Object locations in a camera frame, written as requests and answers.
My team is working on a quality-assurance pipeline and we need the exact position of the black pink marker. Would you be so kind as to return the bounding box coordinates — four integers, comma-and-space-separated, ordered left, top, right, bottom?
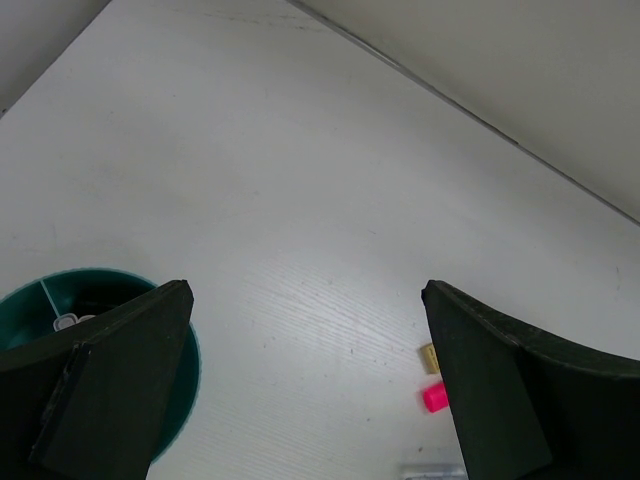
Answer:
421, 381, 449, 413

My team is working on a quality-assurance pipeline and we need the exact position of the clear blue-tipped pen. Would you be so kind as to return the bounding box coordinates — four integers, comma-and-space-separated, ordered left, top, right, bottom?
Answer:
399, 463, 468, 480

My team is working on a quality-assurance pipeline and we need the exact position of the small yellow eraser block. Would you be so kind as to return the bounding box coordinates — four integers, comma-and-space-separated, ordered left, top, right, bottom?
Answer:
420, 343, 440, 375

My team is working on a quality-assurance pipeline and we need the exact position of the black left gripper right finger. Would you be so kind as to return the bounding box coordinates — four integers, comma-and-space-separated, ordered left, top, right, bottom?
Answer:
421, 280, 639, 479

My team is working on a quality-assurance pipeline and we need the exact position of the teal plastic cup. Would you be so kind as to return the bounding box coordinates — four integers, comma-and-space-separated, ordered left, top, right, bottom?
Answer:
1, 268, 201, 461

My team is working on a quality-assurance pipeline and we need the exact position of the pink clear pen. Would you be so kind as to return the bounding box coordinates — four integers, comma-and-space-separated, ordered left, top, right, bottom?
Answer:
53, 313, 94, 332

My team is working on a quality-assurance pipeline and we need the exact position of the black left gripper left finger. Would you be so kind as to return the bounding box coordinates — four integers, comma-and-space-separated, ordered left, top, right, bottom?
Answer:
1, 280, 194, 479

